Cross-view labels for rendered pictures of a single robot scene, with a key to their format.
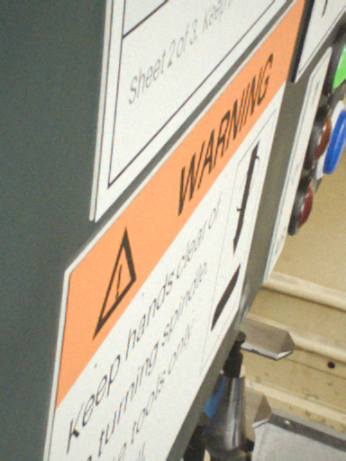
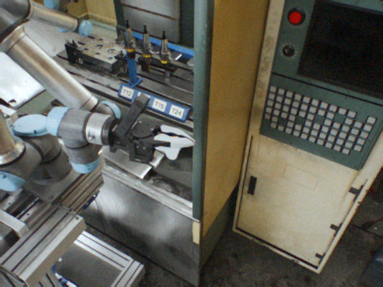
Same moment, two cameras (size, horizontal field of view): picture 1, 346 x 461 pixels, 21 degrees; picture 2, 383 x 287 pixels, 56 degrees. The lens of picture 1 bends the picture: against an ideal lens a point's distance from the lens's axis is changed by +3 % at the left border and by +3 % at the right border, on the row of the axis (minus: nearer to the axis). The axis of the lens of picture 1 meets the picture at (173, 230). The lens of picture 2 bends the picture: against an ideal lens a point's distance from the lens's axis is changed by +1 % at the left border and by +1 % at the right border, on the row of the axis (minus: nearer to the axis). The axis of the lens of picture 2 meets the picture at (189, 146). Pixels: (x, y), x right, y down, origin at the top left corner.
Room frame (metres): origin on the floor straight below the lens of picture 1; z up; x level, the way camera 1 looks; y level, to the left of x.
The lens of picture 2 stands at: (1.21, -1.55, 2.15)
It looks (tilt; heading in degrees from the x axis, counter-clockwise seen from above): 45 degrees down; 106
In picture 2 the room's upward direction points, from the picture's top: straight up
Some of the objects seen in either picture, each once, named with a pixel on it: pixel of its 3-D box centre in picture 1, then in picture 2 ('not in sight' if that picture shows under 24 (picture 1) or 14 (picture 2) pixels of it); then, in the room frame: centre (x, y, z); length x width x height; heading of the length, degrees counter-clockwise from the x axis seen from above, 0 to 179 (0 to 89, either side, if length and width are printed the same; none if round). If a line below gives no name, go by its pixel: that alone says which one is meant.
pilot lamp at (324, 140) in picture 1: (319, 138); not in sight; (0.36, -0.05, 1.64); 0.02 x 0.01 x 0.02; 166
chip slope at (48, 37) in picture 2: not in sight; (43, 56); (-0.47, 0.37, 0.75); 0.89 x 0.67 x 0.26; 76
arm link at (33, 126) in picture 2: not in sight; (35, 137); (0.48, -0.87, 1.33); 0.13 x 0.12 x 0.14; 91
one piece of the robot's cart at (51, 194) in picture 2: not in sight; (49, 177); (0.48, -0.88, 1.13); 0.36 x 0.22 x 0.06; 77
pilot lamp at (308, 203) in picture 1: (302, 206); not in sight; (0.36, -0.05, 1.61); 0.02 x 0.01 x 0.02; 166
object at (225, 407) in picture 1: (225, 399); (164, 44); (0.65, -0.07, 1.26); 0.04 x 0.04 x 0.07
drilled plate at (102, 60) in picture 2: not in sight; (106, 52); (0.14, 0.23, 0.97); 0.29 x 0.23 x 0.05; 166
